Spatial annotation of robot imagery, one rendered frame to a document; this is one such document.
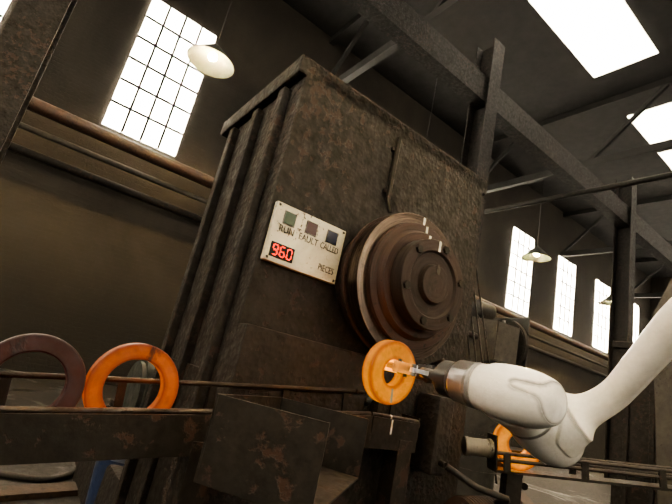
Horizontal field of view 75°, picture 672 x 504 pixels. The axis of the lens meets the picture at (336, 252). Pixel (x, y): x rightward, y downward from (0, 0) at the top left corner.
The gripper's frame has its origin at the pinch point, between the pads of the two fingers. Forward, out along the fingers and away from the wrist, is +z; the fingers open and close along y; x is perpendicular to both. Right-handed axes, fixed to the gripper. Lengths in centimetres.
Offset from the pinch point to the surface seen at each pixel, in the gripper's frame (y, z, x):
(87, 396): -61, 18, -20
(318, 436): -35.4, -24.3, -13.2
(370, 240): -0.6, 18.8, 34.0
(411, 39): 207, 297, 399
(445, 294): 24.9, 8.9, 24.7
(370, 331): 5.9, 17.4, 8.0
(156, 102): -1, 641, 314
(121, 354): -57, 19, -11
